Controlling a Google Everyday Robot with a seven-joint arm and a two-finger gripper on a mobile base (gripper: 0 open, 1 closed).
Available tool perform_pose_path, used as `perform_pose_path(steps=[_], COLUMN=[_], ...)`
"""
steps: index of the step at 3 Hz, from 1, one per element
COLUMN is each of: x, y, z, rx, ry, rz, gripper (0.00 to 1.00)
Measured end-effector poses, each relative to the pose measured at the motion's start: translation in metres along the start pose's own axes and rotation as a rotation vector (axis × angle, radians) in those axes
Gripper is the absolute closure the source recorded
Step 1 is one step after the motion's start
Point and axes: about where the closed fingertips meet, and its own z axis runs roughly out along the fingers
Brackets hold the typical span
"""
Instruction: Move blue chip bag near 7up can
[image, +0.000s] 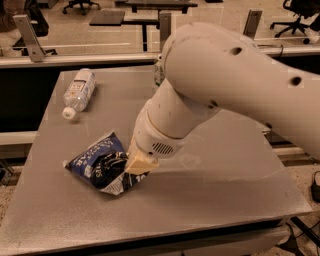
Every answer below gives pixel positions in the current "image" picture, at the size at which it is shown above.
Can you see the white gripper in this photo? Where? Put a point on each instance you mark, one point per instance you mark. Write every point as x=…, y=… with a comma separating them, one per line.
x=150, y=141

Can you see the black cable plug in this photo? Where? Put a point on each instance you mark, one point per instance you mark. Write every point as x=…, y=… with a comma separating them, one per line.
x=315, y=189

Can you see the black office chair top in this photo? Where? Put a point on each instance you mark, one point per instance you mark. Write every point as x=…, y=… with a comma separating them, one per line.
x=81, y=3

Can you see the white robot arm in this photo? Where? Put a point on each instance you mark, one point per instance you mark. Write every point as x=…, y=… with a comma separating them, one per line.
x=208, y=68

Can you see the clear plastic water bottle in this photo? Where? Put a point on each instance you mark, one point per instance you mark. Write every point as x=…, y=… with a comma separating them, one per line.
x=79, y=92

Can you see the metal glass rail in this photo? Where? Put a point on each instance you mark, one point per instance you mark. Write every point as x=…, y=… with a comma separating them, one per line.
x=135, y=58

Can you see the left metal rail bracket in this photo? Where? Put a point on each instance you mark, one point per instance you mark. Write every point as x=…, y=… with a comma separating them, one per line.
x=36, y=53

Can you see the middle metal rail bracket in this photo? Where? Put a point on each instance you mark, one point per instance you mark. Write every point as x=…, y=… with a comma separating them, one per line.
x=164, y=27

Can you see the right metal rail bracket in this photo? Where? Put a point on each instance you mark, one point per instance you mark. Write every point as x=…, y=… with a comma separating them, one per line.
x=252, y=23

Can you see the blue chip bag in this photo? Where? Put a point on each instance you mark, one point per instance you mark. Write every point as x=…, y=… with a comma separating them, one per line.
x=102, y=165

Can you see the black background desk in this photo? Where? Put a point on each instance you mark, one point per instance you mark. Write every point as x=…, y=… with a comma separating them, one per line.
x=133, y=26

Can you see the black chair left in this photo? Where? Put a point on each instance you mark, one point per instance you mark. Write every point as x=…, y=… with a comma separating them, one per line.
x=39, y=24

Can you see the metal rail bracket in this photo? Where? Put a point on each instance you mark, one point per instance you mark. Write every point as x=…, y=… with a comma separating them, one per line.
x=36, y=53
x=252, y=23
x=164, y=27

